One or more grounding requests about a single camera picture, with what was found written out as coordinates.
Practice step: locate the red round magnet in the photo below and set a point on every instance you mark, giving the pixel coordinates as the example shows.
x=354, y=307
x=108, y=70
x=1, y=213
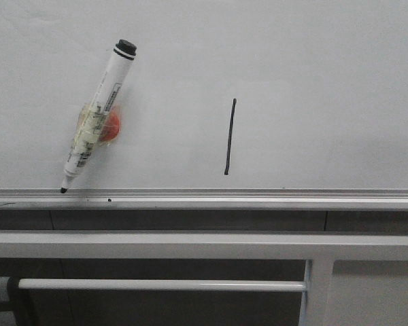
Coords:
x=111, y=128

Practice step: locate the white whiteboard marker pen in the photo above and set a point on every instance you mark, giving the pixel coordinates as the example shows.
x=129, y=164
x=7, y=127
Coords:
x=94, y=116

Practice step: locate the whiteboard with aluminium tray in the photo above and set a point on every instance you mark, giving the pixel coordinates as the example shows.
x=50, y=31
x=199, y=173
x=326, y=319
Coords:
x=229, y=104

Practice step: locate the white horizontal rod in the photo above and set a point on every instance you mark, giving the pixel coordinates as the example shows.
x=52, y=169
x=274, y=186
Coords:
x=168, y=285

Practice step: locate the white metal stand frame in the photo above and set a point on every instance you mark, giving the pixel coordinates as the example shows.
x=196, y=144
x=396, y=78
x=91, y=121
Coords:
x=320, y=252

